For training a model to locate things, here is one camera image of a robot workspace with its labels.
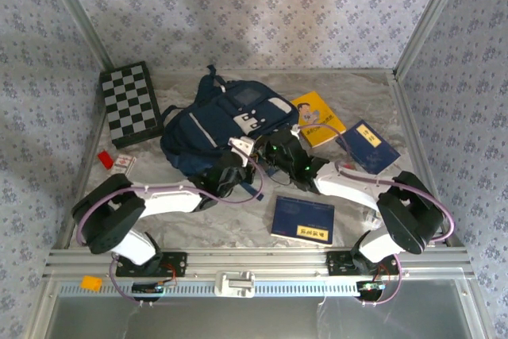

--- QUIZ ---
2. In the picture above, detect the navy blue backpack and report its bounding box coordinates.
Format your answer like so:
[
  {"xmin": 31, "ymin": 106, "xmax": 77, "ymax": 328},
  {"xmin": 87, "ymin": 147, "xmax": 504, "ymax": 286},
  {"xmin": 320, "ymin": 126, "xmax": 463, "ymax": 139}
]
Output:
[{"xmin": 160, "ymin": 64, "xmax": 301, "ymax": 203}]

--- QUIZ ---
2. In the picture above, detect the navy book with yellow label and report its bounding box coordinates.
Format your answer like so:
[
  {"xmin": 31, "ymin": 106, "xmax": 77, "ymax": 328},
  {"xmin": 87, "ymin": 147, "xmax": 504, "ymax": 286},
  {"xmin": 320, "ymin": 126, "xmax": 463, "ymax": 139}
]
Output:
[
  {"xmin": 335, "ymin": 119, "xmax": 402, "ymax": 175},
  {"xmin": 271, "ymin": 195, "xmax": 336, "ymax": 247}
]

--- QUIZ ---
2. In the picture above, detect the yellow cartoon book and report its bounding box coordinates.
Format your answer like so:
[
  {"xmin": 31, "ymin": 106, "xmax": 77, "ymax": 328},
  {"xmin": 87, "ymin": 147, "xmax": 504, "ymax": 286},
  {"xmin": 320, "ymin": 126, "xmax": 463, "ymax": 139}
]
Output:
[{"xmin": 289, "ymin": 91, "xmax": 347, "ymax": 148}]

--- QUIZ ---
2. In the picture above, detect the clear plastic case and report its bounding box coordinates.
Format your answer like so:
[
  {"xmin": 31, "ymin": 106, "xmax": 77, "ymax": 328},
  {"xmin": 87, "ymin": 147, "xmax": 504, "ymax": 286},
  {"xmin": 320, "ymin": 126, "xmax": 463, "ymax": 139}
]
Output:
[{"xmin": 364, "ymin": 206, "xmax": 385, "ymax": 233}]

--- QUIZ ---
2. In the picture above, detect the playing card box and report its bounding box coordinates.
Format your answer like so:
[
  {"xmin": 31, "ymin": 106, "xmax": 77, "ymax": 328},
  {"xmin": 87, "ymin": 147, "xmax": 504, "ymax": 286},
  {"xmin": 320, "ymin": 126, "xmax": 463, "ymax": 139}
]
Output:
[{"xmin": 110, "ymin": 153, "xmax": 137, "ymax": 177}]

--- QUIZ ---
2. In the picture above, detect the white plastic latch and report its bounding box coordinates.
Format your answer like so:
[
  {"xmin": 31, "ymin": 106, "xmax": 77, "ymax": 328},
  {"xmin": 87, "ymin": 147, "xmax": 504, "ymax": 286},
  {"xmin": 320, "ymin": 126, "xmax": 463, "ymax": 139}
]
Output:
[{"xmin": 214, "ymin": 270, "xmax": 256, "ymax": 299}]

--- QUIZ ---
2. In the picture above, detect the small red block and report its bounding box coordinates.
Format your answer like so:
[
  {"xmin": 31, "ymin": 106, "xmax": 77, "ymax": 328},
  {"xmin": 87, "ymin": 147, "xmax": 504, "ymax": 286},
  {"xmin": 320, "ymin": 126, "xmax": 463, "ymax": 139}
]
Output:
[{"xmin": 97, "ymin": 150, "xmax": 115, "ymax": 170}]

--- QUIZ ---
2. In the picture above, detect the black grey chessboard box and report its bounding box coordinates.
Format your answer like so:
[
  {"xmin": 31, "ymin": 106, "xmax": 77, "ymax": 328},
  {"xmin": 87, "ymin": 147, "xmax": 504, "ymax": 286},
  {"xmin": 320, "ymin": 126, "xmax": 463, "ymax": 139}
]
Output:
[{"xmin": 98, "ymin": 60, "xmax": 167, "ymax": 150}]

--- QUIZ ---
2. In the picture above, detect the left circuit board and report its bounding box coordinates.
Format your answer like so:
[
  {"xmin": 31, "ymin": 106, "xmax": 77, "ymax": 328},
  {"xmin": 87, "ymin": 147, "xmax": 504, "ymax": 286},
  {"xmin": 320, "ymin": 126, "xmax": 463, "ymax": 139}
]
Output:
[{"xmin": 131, "ymin": 281, "xmax": 166, "ymax": 295}]

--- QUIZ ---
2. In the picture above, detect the circuit board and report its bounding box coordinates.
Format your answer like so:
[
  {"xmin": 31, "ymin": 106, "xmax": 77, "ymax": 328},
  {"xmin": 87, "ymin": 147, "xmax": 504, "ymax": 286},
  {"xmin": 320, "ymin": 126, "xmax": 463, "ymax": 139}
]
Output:
[
  {"xmin": 131, "ymin": 281, "xmax": 166, "ymax": 295},
  {"xmin": 356, "ymin": 280, "xmax": 386, "ymax": 293}
]

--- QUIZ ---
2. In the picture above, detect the grey metal panel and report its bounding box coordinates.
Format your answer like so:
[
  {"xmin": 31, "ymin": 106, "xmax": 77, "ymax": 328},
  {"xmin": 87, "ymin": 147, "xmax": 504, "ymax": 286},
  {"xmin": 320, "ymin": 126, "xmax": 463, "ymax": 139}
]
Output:
[{"xmin": 43, "ymin": 295, "xmax": 477, "ymax": 339}]

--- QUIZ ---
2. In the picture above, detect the right circuit board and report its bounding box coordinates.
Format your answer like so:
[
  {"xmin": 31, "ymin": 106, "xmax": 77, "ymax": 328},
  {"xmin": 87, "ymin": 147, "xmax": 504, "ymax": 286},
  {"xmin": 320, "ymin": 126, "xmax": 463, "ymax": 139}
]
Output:
[{"xmin": 356, "ymin": 280, "xmax": 386, "ymax": 293}]

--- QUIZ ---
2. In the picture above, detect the orange block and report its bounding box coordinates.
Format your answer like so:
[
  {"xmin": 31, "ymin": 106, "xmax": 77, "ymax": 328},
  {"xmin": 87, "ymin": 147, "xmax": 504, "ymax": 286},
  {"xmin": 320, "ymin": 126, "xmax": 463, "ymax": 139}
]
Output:
[{"xmin": 80, "ymin": 275, "xmax": 103, "ymax": 291}]

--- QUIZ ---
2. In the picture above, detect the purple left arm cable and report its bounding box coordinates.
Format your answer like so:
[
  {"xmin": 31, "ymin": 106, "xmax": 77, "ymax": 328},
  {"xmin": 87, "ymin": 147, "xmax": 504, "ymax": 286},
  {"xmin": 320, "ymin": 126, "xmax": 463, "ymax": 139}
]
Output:
[{"xmin": 75, "ymin": 154, "xmax": 265, "ymax": 247}]

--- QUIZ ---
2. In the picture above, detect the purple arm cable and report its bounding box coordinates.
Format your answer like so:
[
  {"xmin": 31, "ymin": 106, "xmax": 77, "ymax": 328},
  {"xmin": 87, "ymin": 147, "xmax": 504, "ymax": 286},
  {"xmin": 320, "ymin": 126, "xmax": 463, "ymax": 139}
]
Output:
[
  {"xmin": 75, "ymin": 154, "xmax": 265, "ymax": 247},
  {"xmin": 291, "ymin": 122, "xmax": 456, "ymax": 243}
]

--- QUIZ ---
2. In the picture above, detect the aluminium front rail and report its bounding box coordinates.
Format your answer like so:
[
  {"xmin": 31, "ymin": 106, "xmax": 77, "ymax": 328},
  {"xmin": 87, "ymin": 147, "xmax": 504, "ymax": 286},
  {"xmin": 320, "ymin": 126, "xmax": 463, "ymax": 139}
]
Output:
[{"xmin": 43, "ymin": 247, "xmax": 475, "ymax": 279}]

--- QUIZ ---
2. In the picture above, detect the aluminium rail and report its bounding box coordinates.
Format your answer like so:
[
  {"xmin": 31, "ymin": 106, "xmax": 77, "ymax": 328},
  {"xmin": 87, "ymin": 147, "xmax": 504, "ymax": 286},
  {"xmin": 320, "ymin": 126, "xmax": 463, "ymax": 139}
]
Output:
[
  {"xmin": 391, "ymin": 71, "xmax": 465, "ymax": 248},
  {"xmin": 53, "ymin": 71, "xmax": 114, "ymax": 251},
  {"xmin": 43, "ymin": 247, "xmax": 475, "ymax": 279},
  {"xmin": 148, "ymin": 67, "xmax": 396, "ymax": 77}
]

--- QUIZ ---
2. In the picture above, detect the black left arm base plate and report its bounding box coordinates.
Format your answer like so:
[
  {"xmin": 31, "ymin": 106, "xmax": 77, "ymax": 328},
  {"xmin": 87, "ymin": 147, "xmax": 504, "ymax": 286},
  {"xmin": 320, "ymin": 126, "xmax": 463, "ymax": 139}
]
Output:
[{"xmin": 115, "ymin": 251, "xmax": 188, "ymax": 279}]

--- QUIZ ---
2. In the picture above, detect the aluminium back rail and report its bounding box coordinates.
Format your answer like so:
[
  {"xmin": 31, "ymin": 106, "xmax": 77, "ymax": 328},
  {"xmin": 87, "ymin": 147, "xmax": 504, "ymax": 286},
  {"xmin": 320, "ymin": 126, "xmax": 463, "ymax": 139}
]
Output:
[{"xmin": 148, "ymin": 67, "xmax": 396, "ymax": 77}]

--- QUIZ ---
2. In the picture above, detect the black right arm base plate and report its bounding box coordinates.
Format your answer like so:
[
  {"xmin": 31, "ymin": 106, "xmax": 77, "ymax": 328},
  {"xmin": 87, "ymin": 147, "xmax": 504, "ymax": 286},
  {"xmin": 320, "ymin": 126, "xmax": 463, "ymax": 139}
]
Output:
[{"xmin": 325, "ymin": 251, "xmax": 400, "ymax": 276}]

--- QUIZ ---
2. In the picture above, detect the aluminium right side rail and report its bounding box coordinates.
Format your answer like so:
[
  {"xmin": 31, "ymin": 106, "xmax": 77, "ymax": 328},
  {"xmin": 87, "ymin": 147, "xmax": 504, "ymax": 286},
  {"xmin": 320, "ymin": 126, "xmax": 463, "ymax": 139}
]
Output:
[{"xmin": 391, "ymin": 71, "xmax": 465, "ymax": 248}]

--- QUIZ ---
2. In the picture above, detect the grey slotted cable duct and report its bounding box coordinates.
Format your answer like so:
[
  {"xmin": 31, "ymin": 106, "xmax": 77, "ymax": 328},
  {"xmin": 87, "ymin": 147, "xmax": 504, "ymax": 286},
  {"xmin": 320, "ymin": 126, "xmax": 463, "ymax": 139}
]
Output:
[{"xmin": 59, "ymin": 281, "xmax": 471, "ymax": 299}]

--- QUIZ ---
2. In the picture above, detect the aluminium left side rail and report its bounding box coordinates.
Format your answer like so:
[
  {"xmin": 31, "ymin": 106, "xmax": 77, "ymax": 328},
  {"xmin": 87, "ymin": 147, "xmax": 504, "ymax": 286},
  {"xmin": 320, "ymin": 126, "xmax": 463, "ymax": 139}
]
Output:
[{"xmin": 53, "ymin": 71, "xmax": 114, "ymax": 251}]

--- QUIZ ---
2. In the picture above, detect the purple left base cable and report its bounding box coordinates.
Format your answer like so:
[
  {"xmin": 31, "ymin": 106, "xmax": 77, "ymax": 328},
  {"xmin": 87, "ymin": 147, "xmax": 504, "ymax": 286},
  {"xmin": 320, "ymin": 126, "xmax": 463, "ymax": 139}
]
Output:
[{"xmin": 107, "ymin": 253, "xmax": 178, "ymax": 307}]

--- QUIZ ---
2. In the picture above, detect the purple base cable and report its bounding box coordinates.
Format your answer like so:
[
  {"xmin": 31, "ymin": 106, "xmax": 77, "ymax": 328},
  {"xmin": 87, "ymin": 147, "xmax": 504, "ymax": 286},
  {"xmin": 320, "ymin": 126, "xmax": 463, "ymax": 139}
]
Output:
[
  {"xmin": 107, "ymin": 253, "xmax": 178, "ymax": 307},
  {"xmin": 359, "ymin": 253, "xmax": 405, "ymax": 307}
]

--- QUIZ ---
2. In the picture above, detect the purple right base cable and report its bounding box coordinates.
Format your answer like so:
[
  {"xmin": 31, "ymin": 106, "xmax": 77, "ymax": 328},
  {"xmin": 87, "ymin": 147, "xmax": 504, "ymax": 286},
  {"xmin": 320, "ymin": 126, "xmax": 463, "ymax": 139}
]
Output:
[{"xmin": 359, "ymin": 253, "xmax": 405, "ymax": 307}]

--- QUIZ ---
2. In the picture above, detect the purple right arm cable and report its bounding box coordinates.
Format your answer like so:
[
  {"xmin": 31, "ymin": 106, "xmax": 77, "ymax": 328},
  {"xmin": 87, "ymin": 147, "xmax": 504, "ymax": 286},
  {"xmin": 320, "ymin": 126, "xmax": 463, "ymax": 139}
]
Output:
[{"xmin": 291, "ymin": 122, "xmax": 456, "ymax": 243}]

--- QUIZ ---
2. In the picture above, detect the aluminium right corner post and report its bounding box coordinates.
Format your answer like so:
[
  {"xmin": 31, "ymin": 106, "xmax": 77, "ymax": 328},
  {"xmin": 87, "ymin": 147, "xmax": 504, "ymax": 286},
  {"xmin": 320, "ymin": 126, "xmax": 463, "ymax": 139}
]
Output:
[{"xmin": 392, "ymin": 0, "xmax": 473, "ymax": 82}]

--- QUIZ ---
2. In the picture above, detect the aluminium corner post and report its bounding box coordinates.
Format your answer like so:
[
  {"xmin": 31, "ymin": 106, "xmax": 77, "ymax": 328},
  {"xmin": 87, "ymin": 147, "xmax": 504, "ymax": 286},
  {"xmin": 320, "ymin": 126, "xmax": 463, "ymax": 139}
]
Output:
[
  {"xmin": 392, "ymin": 0, "xmax": 473, "ymax": 82},
  {"xmin": 37, "ymin": 0, "xmax": 116, "ymax": 72}
]

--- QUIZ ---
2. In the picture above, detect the aluminium left corner post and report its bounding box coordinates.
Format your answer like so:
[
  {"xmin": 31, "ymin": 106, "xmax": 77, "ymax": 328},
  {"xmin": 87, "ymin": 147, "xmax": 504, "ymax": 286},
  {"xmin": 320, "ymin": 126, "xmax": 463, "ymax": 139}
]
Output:
[{"xmin": 37, "ymin": 0, "xmax": 116, "ymax": 72}]

